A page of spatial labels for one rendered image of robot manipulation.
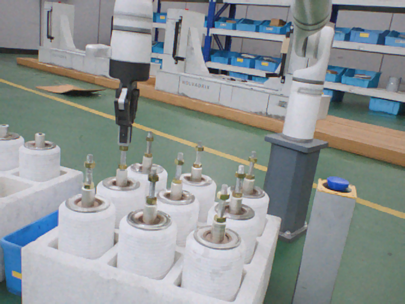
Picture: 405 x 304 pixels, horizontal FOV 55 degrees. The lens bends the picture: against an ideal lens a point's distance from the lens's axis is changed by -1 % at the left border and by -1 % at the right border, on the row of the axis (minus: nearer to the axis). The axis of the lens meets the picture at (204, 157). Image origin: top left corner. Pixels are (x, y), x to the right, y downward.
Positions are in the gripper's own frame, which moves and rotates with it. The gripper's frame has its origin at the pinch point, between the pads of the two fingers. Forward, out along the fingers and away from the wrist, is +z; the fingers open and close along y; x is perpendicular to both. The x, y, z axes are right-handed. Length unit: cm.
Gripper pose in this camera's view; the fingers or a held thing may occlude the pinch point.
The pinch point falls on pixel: (125, 134)
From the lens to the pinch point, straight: 78.5
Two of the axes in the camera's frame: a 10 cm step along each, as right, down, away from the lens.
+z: -1.2, 9.5, 2.8
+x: -9.9, -1.1, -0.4
